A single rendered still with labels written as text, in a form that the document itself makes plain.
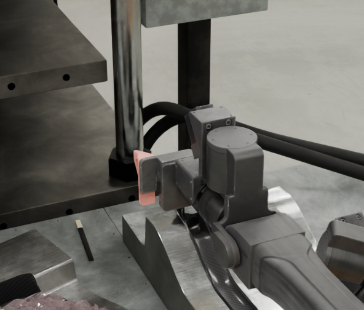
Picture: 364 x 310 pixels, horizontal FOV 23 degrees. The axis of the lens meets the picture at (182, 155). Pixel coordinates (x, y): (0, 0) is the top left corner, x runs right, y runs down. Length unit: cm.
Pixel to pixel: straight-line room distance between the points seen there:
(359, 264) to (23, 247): 60
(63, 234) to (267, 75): 280
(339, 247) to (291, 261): 26
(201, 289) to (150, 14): 72
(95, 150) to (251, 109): 207
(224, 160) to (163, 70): 349
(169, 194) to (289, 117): 293
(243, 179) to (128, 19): 86
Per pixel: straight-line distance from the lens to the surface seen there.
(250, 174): 98
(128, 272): 163
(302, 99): 419
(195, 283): 145
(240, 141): 99
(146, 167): 109
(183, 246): 149
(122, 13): 179
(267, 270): 93
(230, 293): 145
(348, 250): 117
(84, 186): 192
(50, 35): 202
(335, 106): 414
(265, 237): 95
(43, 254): 150
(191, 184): 105
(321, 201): 185
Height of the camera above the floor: 176
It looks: 29 degrees down
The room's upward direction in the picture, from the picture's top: straight up
